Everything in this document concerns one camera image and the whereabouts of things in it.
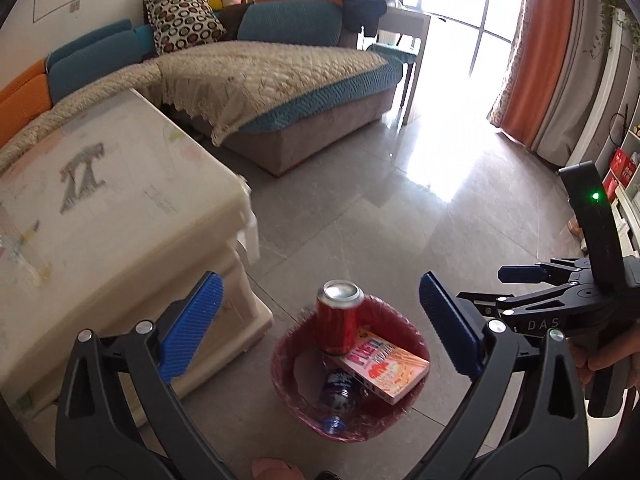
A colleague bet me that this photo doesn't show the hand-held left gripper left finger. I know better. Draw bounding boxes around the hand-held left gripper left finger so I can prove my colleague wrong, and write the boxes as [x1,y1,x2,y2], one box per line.
[55,271,241,480]

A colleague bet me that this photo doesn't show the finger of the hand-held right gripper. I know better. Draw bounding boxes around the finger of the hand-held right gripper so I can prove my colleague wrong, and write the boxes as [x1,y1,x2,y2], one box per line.
[498,257,593,287]
[456,280,583,322]

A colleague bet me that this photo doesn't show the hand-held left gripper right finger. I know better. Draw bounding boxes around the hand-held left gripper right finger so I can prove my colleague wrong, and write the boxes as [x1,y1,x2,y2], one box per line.
[400,271,591,480]

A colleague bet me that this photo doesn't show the orange snack box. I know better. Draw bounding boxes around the orange snack box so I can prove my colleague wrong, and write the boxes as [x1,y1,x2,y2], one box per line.
[322,327,431,406]

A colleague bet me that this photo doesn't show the red trash bin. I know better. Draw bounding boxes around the red trash bin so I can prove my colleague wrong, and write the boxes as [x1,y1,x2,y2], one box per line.
[270,296,431,444]

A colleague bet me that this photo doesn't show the red soda can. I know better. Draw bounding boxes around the red soda can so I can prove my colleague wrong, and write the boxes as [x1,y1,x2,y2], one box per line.
[315,280,366,356]

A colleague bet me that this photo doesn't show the clear bottle with blue label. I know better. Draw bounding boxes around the clear bottle with blue label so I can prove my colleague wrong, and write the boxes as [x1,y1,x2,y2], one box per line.
[317,367,372,435]

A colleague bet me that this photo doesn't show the person's right hand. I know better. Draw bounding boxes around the person's right hand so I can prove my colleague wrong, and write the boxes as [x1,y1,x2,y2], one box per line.
[567,317,640,387]

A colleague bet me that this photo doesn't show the red boxes on shelf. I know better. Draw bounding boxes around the red boxes on shelf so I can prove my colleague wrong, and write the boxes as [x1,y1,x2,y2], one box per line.
[602,147,639,197]

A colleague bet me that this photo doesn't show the white shelf unit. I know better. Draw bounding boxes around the white shelf unit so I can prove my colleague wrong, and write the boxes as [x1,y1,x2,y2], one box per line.
[582,10,640,257]

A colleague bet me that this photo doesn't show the grey curtain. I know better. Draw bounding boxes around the grey curtain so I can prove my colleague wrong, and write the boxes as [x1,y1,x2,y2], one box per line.
[530,0,622,169]

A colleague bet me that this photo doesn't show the orange curtain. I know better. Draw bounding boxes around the orange curtain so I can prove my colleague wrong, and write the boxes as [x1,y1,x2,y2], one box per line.
[487,0,589,149]

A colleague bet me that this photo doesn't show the sectional sofa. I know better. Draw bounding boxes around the sectional sofa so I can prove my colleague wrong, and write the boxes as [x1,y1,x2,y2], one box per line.
[0,0,407,179]

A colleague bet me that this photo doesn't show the beige quilted sofa cover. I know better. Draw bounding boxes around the beige quilted sofa cover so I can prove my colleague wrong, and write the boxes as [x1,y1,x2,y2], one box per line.
[0,40,389,172]

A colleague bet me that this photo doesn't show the green hanging plant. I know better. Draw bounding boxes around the green hanging plant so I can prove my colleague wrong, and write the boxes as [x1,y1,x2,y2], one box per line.
[585,0,640,62]

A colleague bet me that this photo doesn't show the glass balcony door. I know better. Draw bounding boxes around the glass balcony door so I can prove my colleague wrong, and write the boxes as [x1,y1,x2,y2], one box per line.
[420,0,532,117]

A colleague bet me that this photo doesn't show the white desk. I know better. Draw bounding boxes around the white desk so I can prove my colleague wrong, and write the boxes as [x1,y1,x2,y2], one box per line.
[376,6,433,127]

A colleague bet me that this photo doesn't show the blue sofa cushion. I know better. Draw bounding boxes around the blue sofa cushion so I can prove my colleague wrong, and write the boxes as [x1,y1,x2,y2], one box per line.
[237,0,347,49]
[46,19,147,104]

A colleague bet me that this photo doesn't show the circle patterned pillow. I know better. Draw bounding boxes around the circle patterned pillow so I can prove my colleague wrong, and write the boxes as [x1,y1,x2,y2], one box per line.
[143,0,227,56]

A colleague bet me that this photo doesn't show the dark jacket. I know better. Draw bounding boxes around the dark jacket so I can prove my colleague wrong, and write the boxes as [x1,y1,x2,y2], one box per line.
[312,0,389,39]

